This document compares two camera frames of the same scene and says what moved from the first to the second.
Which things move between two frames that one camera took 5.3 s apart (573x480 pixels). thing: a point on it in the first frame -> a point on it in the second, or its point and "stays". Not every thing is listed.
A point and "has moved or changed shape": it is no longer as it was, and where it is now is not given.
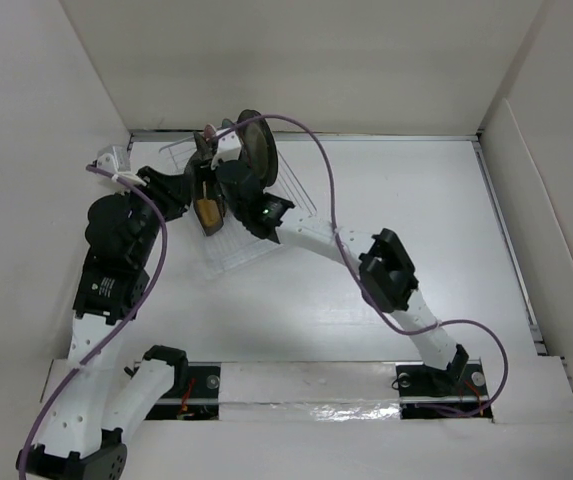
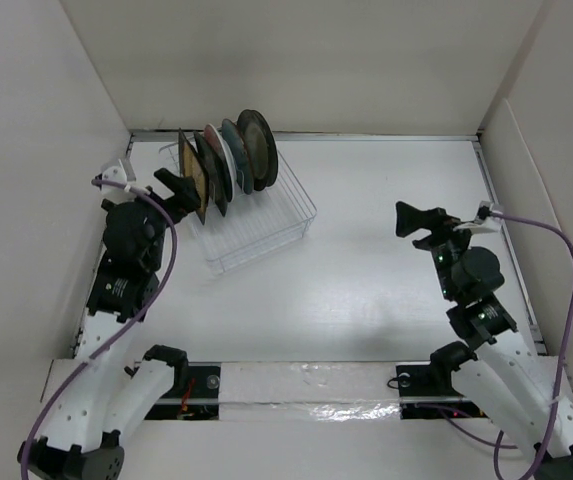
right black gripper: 205,174 -> 410,218
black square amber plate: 209,206 has moved or changed shape
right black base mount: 428,392 stays
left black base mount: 199,402 stays
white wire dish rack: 228,251 stays
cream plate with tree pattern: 258,147 stays
